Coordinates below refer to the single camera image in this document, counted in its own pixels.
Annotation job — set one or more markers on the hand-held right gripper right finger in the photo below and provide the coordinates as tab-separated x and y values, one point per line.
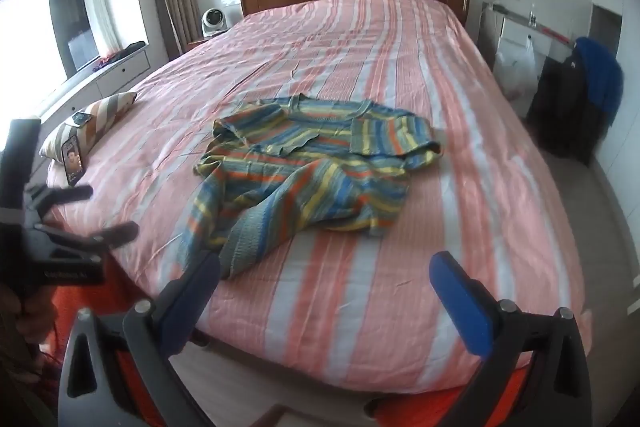
460	304

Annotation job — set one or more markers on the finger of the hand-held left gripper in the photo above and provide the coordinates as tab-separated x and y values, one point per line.
110	237
65	194

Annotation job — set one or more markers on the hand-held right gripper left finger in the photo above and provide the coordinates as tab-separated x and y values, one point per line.
195	294

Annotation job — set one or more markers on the multicolour striped knit shirt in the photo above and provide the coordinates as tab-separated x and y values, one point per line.
300	167

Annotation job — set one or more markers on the person's left hand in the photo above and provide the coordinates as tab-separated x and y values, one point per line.
35	319

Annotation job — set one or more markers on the smartphone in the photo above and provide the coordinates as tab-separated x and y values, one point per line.
74	162

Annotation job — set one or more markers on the pink striped bedspread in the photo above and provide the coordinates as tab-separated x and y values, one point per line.
400	267

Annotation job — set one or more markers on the striped pillow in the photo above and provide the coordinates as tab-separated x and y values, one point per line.
100	117

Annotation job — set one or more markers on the orange bed sheet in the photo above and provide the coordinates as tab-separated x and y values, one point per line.
492	399

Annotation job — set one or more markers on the white window seat cabinet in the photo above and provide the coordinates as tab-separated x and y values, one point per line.
115	74

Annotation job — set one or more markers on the dark cloths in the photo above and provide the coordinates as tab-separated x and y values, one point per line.
117	56

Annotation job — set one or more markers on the window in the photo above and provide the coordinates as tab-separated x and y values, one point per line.
65	22

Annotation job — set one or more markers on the black jacket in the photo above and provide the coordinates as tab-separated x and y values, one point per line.
565	112

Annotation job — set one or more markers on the small white fan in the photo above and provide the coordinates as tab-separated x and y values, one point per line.
214	22

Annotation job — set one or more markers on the white plastic bag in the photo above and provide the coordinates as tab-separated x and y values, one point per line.
517	67

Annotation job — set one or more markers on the blue garment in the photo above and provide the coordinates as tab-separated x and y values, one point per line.
602	72

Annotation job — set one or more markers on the white desk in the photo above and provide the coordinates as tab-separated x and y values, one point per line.
515	29

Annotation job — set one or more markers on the small bottle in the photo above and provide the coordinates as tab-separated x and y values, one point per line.
532	14

